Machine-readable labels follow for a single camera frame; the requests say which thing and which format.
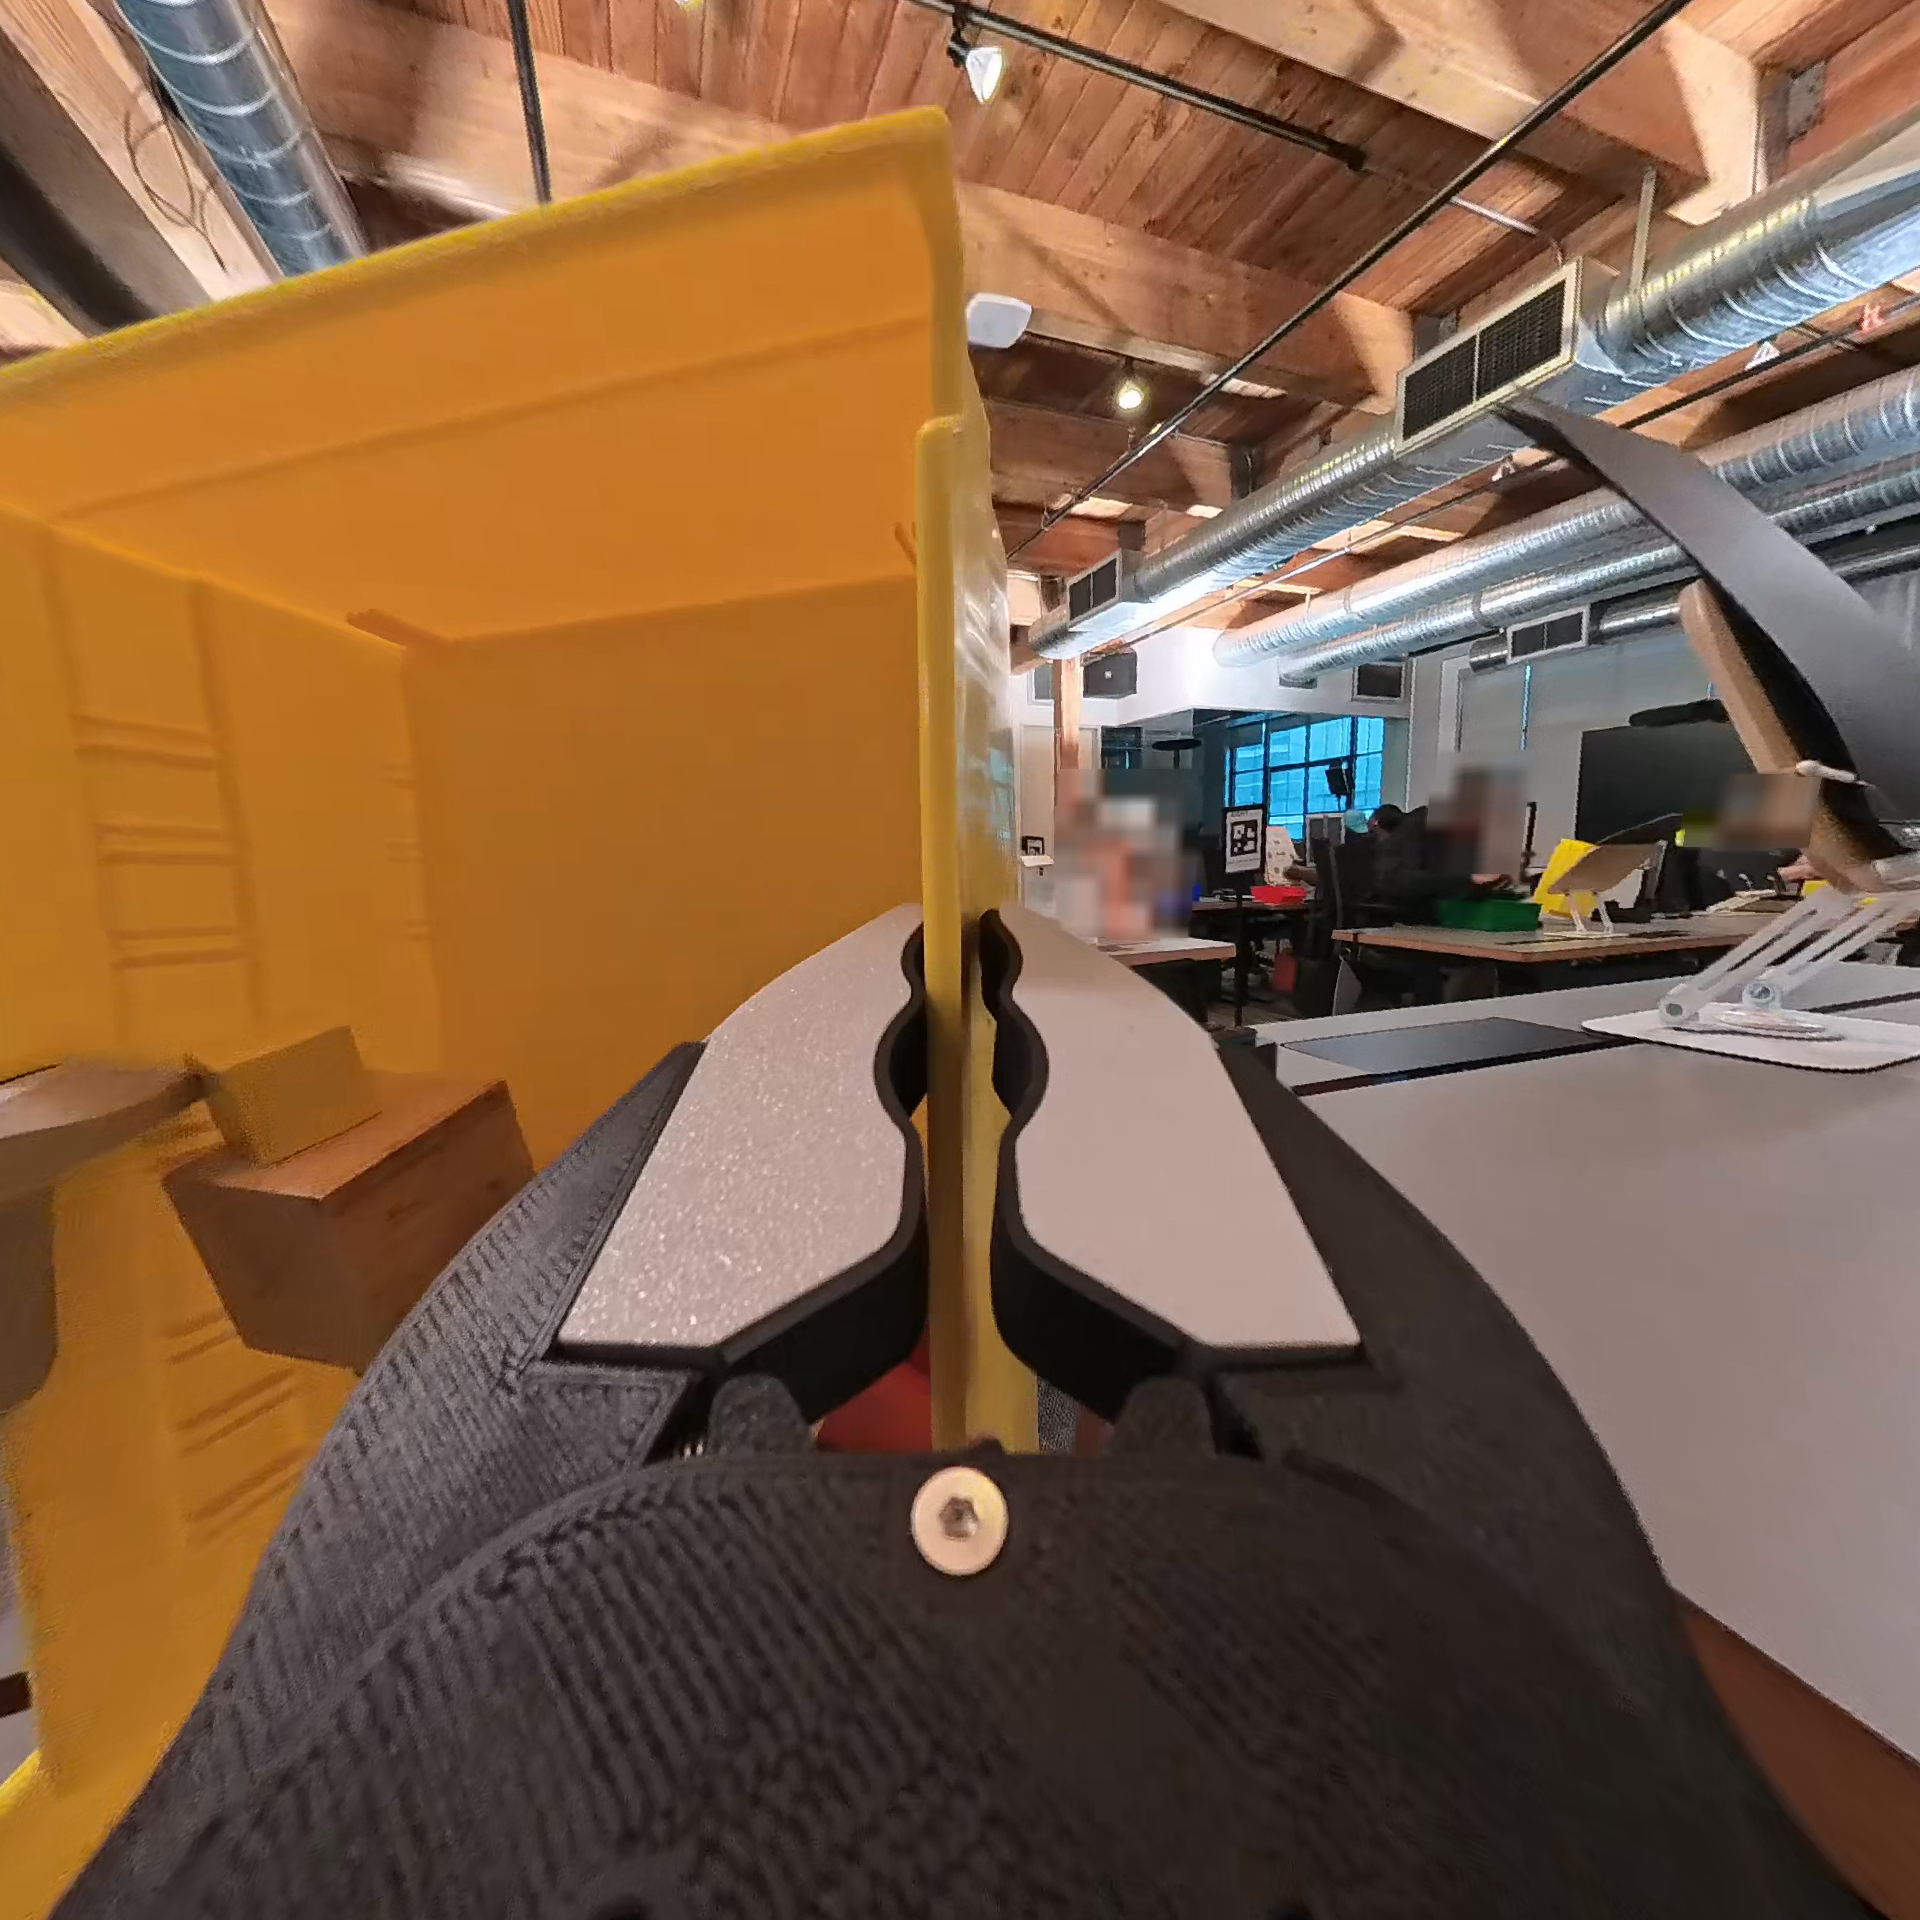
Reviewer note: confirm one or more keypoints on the blue window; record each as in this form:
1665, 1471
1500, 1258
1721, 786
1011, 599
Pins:
1305, 758

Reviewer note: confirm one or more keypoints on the white ceiling access point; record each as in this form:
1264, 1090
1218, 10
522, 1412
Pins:
1000, 321

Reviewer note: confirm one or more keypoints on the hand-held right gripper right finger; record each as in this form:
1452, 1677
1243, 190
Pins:
1170, 1155

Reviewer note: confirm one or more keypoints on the red bin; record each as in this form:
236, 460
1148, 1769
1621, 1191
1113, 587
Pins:
1281, 898

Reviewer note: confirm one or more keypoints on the black ceiling rod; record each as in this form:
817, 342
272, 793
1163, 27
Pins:
1348, 285

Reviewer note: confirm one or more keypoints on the lit ceiling lamp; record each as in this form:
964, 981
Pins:
1129, 389

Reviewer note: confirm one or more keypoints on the black light track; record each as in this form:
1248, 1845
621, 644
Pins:
1170, 83

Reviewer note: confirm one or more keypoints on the red box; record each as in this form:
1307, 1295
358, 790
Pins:
878, 1418

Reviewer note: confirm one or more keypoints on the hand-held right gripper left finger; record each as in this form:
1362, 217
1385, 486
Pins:
750, 1155

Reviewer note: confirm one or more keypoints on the green bin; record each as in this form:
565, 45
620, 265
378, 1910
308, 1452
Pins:
1483, 913

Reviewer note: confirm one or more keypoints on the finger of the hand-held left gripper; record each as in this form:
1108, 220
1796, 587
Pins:
75, 1119

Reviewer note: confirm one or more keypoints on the yellow plastic box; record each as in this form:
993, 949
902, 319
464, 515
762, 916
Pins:
600, 525

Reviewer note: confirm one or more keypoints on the black monitor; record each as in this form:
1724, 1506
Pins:
1650, 796

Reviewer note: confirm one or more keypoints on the wooden desk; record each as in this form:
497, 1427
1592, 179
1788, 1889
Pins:
1558, 941

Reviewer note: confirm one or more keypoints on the black hanging pole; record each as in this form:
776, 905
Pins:
529, 90

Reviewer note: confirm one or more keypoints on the yellow bin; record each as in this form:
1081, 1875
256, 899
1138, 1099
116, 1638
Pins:
1558, 868

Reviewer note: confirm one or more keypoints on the large wooden cube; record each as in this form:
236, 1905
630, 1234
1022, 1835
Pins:
358, 1244

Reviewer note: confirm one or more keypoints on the black mat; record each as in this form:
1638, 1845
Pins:
1440, 1046

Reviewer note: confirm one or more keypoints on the silver duct with vents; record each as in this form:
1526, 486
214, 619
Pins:
1724, 285

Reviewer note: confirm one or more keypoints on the printed tag board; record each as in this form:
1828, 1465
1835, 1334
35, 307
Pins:
1243, 839

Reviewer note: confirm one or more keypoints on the white folding stand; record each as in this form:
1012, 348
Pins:
1786, 954

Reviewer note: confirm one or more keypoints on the black wall speaker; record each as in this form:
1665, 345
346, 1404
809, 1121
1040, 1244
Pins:
1106, 675

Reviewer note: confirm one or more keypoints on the small pale wooden cube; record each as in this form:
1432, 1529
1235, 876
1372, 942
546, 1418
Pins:
293, 1095

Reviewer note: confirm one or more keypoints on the tan tilted stand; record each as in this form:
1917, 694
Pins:
1611, 875

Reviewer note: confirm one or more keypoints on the long silver spiral duct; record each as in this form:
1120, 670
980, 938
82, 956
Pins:
1500, 556

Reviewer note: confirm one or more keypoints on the white spotlight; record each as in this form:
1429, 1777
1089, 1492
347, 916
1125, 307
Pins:
984, 68

